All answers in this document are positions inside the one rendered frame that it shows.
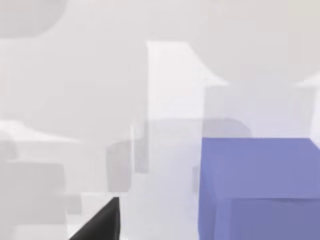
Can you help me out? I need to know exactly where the blue cube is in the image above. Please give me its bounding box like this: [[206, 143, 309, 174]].
[[197, 136, 320, 240]]

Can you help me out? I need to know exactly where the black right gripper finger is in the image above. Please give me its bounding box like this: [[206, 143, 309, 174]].
[[68, 196, 122, 240]]

